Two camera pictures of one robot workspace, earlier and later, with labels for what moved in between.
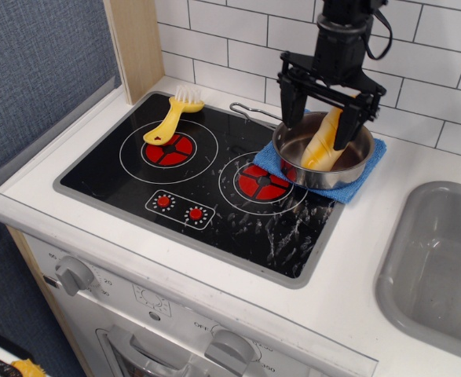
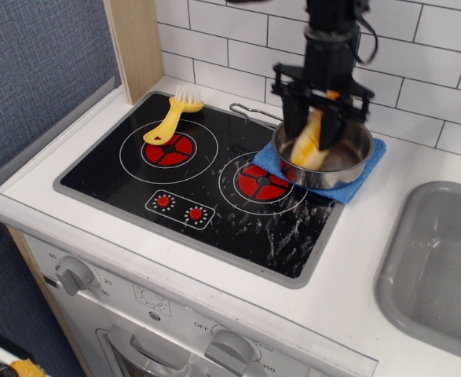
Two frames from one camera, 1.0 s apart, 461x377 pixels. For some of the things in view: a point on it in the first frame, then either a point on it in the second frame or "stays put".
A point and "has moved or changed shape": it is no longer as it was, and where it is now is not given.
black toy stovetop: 200,186 stays put
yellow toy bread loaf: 319,152 has moved or changed shape
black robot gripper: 348,31 to 337,35
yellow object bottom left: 28,368 stays put
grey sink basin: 429,283 stays put
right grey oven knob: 231,350 stays put
